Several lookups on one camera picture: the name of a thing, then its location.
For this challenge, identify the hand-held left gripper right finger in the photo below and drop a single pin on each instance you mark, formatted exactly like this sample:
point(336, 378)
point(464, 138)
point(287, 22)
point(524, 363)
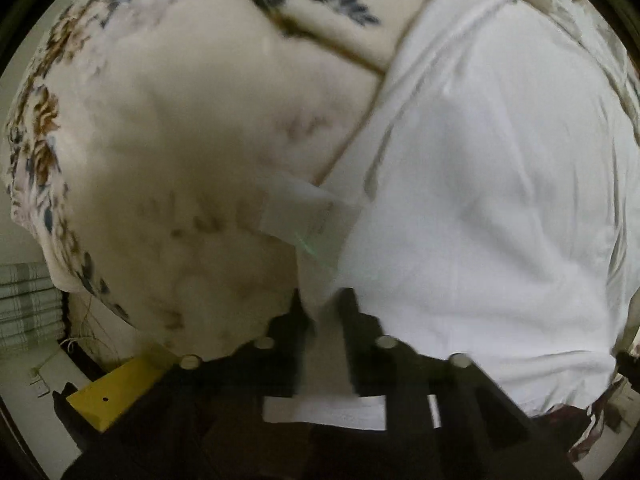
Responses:
point(353, 321)

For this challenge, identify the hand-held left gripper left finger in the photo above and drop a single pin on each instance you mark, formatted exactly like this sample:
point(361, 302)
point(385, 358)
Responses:
point(284, 331)

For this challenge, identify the white small shirt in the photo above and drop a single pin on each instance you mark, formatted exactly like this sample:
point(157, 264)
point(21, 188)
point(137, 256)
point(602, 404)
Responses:
point(475, 185)

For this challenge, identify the yellow block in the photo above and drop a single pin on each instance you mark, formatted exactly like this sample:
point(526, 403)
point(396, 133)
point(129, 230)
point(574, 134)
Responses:
point(117, 390)

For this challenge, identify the floral printed blanket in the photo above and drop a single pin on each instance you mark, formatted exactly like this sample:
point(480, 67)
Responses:
point(190, 135)

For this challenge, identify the grey plaid folded cloth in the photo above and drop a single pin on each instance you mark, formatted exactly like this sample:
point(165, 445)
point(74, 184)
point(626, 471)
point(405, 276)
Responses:
point(27, 305)

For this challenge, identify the white wall socket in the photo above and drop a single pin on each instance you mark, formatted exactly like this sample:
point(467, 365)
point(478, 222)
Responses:
point(39, 379)

